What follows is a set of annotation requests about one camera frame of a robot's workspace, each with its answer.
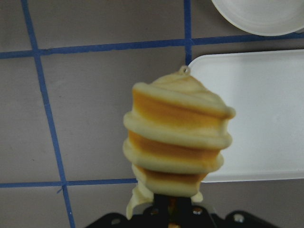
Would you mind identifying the striped bread loaf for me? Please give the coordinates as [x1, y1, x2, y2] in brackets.
[123, 66, 236, 219]

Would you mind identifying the white rectangular tray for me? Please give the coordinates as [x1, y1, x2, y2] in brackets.
[189, 49, 304, 182]

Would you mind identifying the cream round plate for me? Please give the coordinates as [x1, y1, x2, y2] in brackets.
[212, 0, 304, 36]

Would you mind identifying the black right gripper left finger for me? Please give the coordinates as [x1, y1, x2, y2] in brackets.
[153, 194, 169, 210]

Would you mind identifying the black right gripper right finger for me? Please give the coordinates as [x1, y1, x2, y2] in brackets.
[176, 197, 192, 210]

